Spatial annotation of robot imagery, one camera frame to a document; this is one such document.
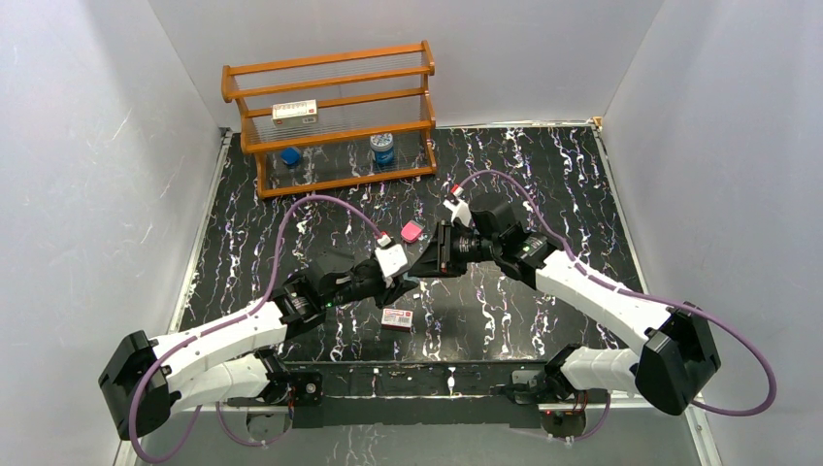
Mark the red white staple box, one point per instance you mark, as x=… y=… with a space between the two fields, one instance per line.
x=397 y=319

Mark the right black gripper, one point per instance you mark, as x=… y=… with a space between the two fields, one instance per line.
x=437 y=260

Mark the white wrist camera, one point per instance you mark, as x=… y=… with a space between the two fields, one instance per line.
x=392 y=260
x=459 y=209

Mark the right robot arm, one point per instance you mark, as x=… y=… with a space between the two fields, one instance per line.
x=670 y=353

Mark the small blue box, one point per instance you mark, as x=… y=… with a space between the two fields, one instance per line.
x=291 y=157

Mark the pink eraser block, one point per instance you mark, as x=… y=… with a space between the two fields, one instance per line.
x=411 y=231

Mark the orange wooden shelf rack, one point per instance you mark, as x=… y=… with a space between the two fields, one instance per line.
x=358 y=94

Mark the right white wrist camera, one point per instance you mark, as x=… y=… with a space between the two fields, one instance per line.
x=459 y=209

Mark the white staple box on shelf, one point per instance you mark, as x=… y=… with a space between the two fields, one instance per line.
x=293 y=114

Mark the blue round tin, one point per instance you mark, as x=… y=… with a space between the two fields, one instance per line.
x=382 y=148

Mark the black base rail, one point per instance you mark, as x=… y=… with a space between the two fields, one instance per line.
x=325 y=394

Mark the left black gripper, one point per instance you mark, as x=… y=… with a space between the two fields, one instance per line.
x=383 y=282

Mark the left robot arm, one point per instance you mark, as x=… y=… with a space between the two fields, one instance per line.
x=147 y=380

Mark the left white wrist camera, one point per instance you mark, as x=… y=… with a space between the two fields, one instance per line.
x=392 y=260

